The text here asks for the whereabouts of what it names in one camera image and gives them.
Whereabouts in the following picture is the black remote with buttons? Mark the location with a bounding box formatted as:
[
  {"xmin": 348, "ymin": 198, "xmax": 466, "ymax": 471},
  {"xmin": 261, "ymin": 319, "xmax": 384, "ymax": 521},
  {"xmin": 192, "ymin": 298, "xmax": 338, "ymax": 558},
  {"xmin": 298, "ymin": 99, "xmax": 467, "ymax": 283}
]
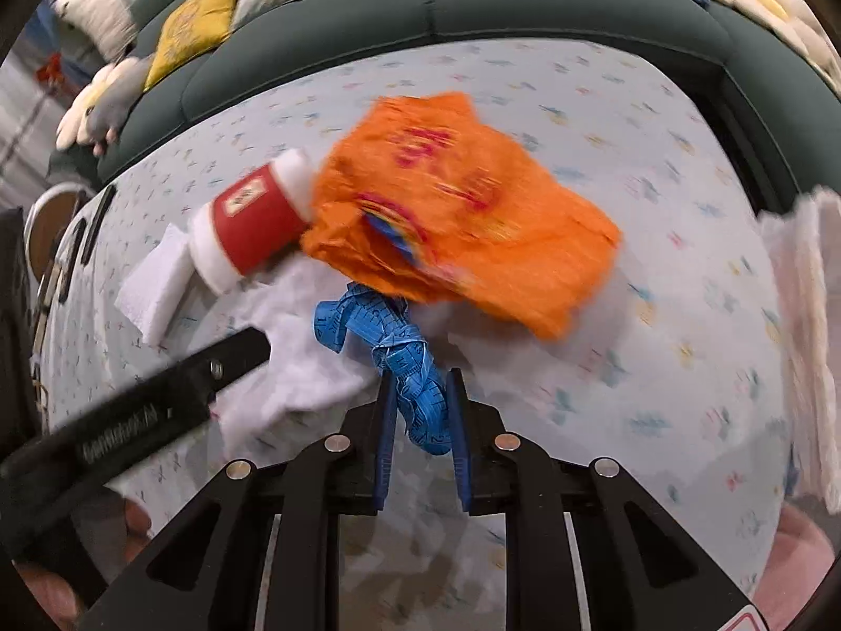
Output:
[{"xmin": 56, "ymin": 220, "xmax": 87, "ymax": 304}]

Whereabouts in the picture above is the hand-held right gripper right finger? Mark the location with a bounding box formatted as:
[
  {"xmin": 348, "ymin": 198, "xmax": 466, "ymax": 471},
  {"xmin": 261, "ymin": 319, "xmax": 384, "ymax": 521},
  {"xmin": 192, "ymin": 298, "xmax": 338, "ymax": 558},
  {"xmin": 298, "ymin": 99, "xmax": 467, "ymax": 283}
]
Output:
[{"xmin": 445, "ymin": 368, "xmax": 773, "ymax": 631}]

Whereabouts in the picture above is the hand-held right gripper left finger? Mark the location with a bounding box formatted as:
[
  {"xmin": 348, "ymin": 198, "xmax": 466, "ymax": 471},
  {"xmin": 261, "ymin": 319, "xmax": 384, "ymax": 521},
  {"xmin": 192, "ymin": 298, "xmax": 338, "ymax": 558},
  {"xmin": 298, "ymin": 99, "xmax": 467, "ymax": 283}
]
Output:
[{"xmin": 79, "ymin": 371, "xmax": 402, "ymax": 631}]

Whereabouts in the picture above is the trash bin with white liner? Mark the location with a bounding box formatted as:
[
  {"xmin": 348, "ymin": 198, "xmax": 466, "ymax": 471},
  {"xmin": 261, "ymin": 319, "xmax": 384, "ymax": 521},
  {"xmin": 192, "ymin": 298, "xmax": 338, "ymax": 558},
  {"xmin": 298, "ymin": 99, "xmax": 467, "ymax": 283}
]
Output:
[{"xmin": 758, "ymin": 185, "xmax": 841, "ymax": 515}]

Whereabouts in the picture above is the person's left hand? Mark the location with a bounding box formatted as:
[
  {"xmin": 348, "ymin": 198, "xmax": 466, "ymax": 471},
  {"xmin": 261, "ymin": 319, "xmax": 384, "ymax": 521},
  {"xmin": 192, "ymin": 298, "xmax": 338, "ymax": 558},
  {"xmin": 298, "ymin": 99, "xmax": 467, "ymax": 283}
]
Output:
[{"xmin": 9, "ymin": 498, "xmax": 155, "ymax": 631}]

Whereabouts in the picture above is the blue measuring tape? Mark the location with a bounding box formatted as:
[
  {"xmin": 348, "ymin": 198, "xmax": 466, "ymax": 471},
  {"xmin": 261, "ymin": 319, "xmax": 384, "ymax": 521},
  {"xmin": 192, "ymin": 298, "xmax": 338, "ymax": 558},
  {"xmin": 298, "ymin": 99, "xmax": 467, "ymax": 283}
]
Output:
[{"xmin": 313, "ymin": 281, "xmax": 454, "ymax": 456}]

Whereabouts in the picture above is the red and white paper cup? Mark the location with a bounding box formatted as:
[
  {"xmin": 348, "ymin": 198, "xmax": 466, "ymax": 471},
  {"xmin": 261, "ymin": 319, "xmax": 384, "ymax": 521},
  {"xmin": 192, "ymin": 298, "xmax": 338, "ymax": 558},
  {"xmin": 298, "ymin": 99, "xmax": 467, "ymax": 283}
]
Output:
[{"xmin": 189, "ymin": 148, "xmax": 315, "ymax": 296}]

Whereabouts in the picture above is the white panda plush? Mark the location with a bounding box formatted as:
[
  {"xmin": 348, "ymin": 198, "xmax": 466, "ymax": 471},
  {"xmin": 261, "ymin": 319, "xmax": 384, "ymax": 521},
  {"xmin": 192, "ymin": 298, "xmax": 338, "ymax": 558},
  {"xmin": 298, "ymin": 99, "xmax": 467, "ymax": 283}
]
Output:
[{"xmin": 51, "ymin": 0, "xmax": 139, "ymax": 64}]

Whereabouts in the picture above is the orange plastic bag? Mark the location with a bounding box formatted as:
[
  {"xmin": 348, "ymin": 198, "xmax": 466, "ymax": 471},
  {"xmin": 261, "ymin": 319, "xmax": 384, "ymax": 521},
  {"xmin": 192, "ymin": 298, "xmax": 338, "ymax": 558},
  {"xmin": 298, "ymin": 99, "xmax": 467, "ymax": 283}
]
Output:
[{"xmin": 301, "ymin": 93, "xmax": 624, "ymax": 341}]

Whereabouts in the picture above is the round wooden white-rimmed stool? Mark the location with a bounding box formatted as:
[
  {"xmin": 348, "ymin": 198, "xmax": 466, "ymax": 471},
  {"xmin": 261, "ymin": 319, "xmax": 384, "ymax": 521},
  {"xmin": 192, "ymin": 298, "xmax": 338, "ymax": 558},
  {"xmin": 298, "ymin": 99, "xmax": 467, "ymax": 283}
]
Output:
[{"xmin": 23, "ymin": 184, "xmax": 94, "ymax": 277}]

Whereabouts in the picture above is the slim black remote control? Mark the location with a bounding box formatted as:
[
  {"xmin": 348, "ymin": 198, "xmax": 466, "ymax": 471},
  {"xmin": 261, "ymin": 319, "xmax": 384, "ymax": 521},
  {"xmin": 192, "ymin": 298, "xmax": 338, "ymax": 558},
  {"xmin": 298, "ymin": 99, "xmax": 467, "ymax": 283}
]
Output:
[{"xmin": 82, "ymin": 184, "xmax": 118, "ymax": 265}]

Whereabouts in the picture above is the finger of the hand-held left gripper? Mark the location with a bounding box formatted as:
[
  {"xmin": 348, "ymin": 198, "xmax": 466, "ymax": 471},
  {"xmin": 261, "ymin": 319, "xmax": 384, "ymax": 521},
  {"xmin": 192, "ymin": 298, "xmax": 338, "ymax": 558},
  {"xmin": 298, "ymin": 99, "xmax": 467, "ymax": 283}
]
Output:
[{"xmin": 154, "ymin": 327, "xmax": 272, "ymax": 412}]

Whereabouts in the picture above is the teal fabric sofa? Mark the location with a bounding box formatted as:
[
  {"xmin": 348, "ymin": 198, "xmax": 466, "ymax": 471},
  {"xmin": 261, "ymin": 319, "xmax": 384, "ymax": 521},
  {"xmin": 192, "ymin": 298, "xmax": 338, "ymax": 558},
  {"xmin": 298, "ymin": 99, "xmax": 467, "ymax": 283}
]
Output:
[{"xmin": 49, "ymin": 0, "xmax": 841, "ymax": 212}]

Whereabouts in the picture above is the grey plush toy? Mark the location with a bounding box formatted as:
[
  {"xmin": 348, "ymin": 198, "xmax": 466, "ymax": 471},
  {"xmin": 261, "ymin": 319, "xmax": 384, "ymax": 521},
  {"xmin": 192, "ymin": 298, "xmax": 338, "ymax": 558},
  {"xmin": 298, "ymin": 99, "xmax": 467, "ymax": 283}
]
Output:
[{"xmin": 85, "ymin": 56, "xmax": 156, "ymax": 159}]

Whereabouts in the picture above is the small white flower cushion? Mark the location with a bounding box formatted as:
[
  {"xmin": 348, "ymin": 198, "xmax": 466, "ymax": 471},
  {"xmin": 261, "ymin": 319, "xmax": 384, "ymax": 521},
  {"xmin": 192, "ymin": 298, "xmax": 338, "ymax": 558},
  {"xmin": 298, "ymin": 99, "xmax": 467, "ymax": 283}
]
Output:
[{"xmin": 56, "ymin": 62, "xmax": 142, "ymax": 152}]

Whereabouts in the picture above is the white cloth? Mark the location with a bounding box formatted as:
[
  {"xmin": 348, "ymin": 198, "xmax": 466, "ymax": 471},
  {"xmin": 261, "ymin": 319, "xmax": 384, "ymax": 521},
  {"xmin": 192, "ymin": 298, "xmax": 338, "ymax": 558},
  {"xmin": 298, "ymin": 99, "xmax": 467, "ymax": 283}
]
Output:
[{"xmin": 210, "ymin": 256, "xmax": 422, "ymax": 464}]

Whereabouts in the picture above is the small yellow embroidered pillow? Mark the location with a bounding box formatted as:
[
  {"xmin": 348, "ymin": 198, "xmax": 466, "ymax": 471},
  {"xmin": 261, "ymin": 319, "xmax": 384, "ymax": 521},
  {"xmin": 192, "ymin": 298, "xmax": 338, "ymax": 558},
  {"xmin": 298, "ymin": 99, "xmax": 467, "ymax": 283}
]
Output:
[{"xmin": 143, "ymin": 0, "xmax": 244, "ymax": 93}]

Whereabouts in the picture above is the white foam block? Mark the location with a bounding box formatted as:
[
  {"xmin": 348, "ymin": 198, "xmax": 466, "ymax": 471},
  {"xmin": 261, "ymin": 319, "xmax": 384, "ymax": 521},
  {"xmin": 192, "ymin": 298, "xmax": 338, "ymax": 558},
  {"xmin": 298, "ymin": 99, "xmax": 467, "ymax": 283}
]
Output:
[{"xmin": 115, "ymin": 223, "xmax": 198, "ymax": 347}]

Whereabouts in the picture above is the floral light blue tablecloth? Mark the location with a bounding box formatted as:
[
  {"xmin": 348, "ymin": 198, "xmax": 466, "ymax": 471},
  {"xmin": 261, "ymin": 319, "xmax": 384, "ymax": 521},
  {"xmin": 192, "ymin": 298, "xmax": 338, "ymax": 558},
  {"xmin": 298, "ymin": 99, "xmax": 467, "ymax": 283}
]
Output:
[{"xmin": 33, "ymin": 38, "xmax": 799, "ymax": 612}]

